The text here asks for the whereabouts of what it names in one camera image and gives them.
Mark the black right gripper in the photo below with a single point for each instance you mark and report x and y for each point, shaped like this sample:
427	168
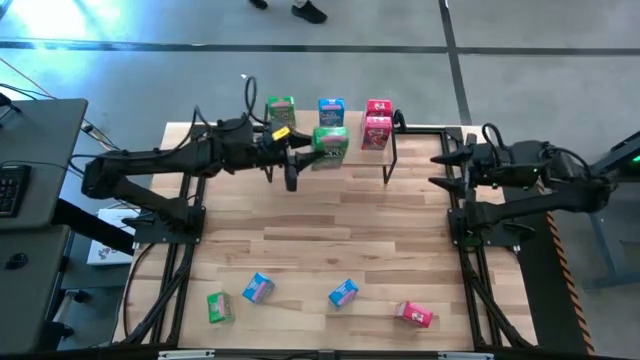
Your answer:
505	165

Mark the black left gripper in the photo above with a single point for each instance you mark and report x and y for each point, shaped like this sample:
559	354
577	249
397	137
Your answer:
245	147

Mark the green Apple Jacks cereal box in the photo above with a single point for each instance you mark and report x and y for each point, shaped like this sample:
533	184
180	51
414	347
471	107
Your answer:
330	145
281	107
217	307

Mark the blue Rice Krispies cereal box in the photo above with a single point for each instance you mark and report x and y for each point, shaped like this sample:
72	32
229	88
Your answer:
331	112
342	292
256	287

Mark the red Froot Loops cereal box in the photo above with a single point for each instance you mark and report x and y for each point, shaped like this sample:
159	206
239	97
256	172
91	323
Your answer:
376	132
379	106
412	313

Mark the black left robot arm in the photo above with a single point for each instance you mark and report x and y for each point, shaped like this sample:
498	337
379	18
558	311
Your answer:
150	159

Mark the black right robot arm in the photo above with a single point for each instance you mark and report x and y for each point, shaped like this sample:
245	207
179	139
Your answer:
550	197

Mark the wooden shelf black legs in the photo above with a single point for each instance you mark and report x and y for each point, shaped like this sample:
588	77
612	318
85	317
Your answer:
372	157

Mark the yellow tag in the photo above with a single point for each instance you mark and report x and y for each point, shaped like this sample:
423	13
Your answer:
281	133

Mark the person's shoe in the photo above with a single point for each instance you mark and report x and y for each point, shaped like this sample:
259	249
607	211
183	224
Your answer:
258	4
310	11

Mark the black mat hazard stripe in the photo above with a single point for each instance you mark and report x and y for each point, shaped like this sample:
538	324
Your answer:
545	300

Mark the white cardboard box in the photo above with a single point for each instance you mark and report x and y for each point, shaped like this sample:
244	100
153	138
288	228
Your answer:
107	250

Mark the black desk support beam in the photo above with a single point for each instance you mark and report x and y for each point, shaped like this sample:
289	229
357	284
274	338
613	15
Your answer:
90	225

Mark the grey desk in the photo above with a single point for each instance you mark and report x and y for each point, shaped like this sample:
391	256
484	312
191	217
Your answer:
30	300
40	145

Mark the black keyboard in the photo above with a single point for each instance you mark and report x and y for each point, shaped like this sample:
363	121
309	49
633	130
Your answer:
12	192

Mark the black computer mouse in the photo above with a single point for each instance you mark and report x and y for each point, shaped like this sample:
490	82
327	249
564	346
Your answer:
16	261

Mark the neighbouring robot station frame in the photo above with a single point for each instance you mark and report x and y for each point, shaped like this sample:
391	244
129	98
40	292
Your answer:
612	155

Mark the silver metal bracket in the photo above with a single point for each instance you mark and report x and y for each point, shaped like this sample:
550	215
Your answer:
465	356
185	354

